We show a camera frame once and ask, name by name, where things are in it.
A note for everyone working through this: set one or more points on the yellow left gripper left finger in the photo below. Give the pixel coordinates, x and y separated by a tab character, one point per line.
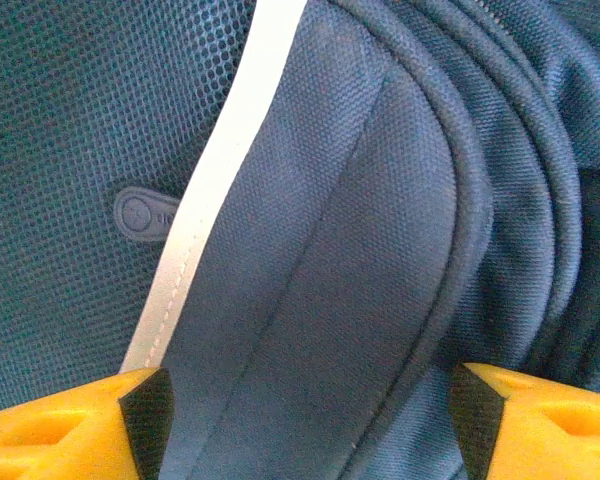
55	440

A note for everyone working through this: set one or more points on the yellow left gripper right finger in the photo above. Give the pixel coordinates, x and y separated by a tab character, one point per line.
545	435

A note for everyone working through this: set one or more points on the navy blue backpack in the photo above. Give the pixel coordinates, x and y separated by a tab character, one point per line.
355	200

